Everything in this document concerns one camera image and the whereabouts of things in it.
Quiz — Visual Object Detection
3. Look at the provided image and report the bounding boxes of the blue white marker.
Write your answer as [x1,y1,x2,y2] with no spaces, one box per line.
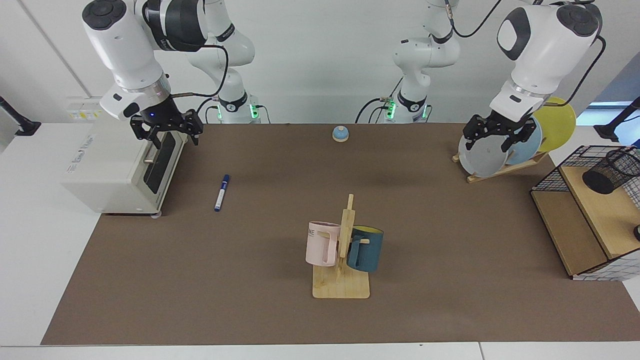
[214,174,231,213]

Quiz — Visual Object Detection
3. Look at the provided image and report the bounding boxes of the black mesh pen holder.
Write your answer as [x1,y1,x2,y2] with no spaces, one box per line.
[582,148,640,196]

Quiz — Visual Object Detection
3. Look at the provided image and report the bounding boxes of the light blue plate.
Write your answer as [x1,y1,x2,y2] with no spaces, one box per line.
[505,117,544,166]

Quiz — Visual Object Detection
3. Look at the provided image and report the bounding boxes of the grey plate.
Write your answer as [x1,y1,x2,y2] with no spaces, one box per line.
[458,127,511,178]

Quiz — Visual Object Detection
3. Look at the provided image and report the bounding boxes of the wooden plate rack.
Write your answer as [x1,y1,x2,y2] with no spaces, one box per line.
[452,150,549,184]

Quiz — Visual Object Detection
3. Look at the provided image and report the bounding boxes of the yellow plate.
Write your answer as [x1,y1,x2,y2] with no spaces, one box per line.
[532,96,577,153]

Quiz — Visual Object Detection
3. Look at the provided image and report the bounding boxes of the pale toaster oven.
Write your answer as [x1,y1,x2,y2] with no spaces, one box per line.
[61,120,189,219]

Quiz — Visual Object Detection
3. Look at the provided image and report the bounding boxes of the black clamp stand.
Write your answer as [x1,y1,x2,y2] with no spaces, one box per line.
[0,96,42,137]
[593,97,640,144]

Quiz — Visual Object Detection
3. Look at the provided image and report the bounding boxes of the teal cup yellow inside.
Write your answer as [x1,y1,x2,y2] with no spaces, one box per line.
[346,226,385,273]

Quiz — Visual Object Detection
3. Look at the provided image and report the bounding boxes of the brown table cloth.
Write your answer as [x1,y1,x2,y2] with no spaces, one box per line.
[41,123,640,346]

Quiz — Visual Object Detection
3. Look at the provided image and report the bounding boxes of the pink cup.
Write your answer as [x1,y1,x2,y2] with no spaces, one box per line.
[305,221,342,268]

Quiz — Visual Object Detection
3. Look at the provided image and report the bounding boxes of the wooden cup stand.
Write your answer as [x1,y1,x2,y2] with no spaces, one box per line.
[312,194,371,300]

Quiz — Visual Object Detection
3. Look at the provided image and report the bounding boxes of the white wall power outlet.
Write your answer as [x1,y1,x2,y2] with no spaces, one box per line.
[65,97,104,122]

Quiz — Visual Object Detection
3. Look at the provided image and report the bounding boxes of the wire basket wooden floor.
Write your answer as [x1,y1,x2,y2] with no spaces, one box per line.
[530,144,640,282]

